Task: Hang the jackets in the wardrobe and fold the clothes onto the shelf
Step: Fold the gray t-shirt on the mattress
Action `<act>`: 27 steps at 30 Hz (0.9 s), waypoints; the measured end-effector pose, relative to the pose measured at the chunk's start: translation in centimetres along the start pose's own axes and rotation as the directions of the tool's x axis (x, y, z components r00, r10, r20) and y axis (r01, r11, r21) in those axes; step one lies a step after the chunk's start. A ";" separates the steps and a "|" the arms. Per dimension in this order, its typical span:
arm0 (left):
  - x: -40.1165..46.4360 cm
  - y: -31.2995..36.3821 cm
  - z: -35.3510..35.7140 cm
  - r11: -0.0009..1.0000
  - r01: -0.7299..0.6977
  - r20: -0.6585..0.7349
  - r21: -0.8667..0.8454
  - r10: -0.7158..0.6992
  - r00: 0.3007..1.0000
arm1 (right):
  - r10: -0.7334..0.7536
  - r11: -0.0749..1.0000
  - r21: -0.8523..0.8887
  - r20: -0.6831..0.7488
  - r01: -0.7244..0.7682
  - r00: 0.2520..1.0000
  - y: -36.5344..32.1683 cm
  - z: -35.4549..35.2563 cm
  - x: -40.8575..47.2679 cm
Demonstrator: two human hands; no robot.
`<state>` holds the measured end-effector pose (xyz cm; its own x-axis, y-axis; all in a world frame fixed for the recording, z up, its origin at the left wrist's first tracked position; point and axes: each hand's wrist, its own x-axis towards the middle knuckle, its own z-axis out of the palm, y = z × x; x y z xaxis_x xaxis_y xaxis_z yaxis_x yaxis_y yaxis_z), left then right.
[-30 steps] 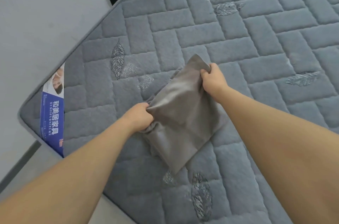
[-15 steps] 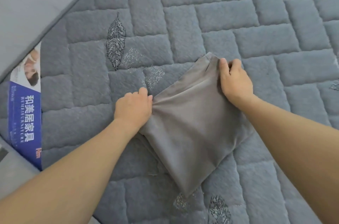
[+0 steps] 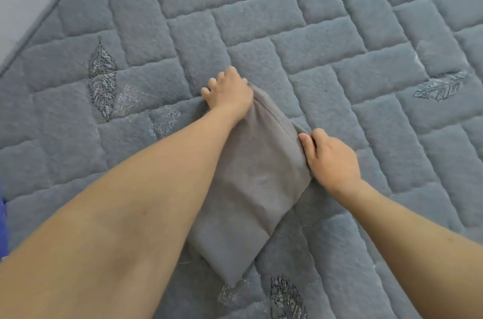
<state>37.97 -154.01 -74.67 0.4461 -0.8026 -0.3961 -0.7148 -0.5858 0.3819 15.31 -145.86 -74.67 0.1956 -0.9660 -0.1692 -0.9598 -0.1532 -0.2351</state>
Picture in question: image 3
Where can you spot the person's left forearm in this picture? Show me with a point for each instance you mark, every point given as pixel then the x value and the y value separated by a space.
pixel 106 232

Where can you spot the person's left hand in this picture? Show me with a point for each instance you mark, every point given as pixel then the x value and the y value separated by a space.
pixel 230 96

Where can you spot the grey printed t-shirt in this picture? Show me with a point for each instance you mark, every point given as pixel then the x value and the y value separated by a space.
pixel 249 187

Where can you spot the person's right hand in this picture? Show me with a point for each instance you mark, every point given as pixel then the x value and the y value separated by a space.
pixel 332 164

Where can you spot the grey quilted mattress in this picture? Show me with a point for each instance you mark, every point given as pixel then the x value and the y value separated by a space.
pixel 339 28

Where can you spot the person's right forearm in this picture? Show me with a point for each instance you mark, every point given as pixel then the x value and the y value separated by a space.
pixel 415 254

